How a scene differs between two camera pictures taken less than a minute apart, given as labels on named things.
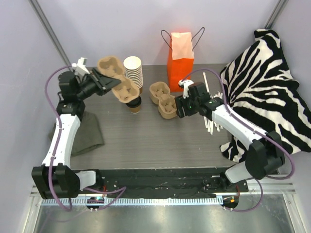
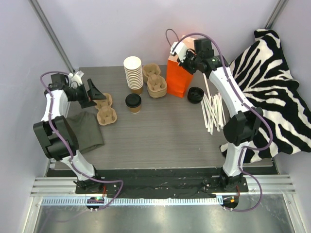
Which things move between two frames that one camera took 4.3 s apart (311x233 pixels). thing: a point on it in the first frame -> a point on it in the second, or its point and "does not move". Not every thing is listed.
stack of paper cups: [132, 66] does not move
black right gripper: [180, 107] -> [185, 64]
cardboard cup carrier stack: [160, 94] -> [157, 84]
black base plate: [182, 182] does not move
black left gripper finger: [104, 82] -> [94, 93]
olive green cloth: [88, 136] does not move
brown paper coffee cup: [135, 110] does not move
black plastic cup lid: [135, 103] does not move
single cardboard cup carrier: [128, 89] -> [106, 115]
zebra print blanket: [258, 83] does not move
